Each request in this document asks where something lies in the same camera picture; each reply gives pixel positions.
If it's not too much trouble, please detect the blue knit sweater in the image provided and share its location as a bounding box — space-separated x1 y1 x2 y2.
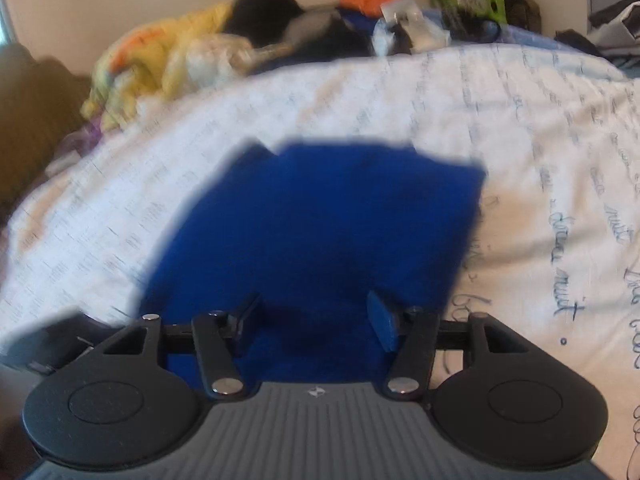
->
139 143 485 385

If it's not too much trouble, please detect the black and grey clothes pile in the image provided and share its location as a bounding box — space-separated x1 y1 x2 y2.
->
250 10 373 75

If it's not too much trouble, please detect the clothes heap on right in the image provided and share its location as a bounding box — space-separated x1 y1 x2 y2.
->
554 0 639 78

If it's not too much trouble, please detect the white duvet with blue script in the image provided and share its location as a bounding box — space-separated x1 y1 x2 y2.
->
1 46 639 479

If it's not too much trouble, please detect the brown headboard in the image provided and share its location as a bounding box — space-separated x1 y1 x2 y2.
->
1 44 91 223

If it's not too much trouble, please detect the yellow floral quilt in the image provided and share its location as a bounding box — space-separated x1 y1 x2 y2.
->
80 2 231 131

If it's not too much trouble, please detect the white crumpled plastic bag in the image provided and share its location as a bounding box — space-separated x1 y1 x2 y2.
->
371 0 451 58

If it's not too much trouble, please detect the black round cushion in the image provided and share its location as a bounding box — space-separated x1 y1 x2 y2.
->
220 0 305 48

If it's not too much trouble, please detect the green plastic chair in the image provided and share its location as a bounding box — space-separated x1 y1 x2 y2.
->
431 0 506 44

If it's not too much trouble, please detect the dark brown plush toy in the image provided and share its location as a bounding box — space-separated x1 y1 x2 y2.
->
503 0 542 34

